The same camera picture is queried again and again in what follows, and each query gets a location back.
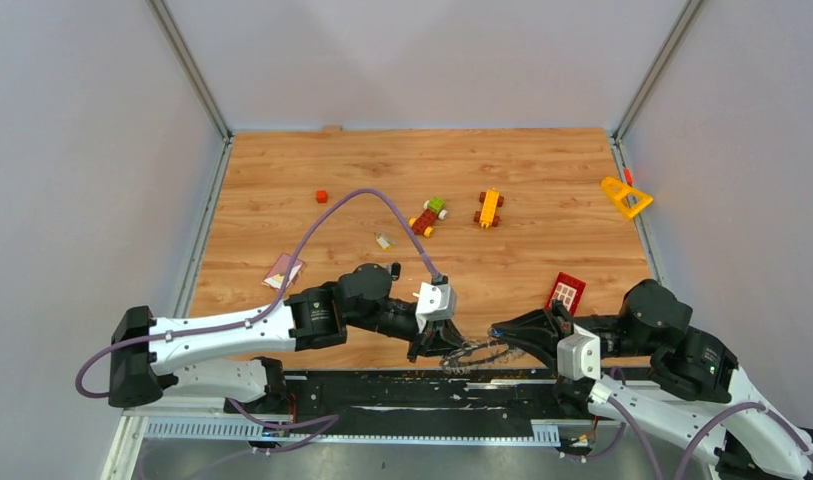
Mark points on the red playing card deck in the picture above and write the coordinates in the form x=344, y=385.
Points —
x=279, y=274

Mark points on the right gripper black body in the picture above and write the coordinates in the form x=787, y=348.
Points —
x=613, y=342

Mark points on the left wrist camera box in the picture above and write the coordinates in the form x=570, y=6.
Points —
x=435, y=302

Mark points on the yellow triangular brick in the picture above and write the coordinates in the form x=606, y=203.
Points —
x=629, y=201

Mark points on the yellow brown toy brick car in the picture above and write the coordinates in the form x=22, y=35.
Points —
x=490, y=201

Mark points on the red window brick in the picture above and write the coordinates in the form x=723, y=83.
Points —
x=568, y=290

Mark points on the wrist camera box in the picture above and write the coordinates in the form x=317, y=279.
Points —
x=579, y=357
x=435, y=302

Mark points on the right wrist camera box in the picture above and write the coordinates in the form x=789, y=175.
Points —
x=579, y=357

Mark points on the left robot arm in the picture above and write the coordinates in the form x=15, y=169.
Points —
x=227, y=355

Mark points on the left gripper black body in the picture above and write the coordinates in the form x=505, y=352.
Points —
x=406, y=328

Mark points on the red yellow toy brick car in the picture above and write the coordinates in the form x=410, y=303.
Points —
x=433, y=211

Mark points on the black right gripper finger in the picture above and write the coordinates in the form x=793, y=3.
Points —
x=539, y=324
x=544, y=352

